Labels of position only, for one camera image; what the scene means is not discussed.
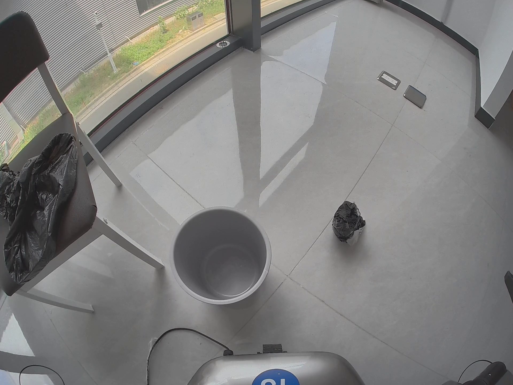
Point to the white chair with brown seat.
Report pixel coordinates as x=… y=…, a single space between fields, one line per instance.
x=82 y=215

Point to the black plastic bag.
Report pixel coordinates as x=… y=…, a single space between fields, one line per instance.
x=36 y=215

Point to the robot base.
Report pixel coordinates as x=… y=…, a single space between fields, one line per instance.
x=240 y=369

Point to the white trash bin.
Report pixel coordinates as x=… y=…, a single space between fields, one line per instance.
x=192 y=251

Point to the black plastic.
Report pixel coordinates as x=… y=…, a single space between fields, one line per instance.
x=346 y=223

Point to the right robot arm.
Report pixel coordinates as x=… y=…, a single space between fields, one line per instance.
x=493 y=373

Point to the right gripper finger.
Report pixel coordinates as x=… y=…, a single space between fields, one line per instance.
x=509 y=285

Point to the window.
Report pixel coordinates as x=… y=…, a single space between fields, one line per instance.
x=244 y=10

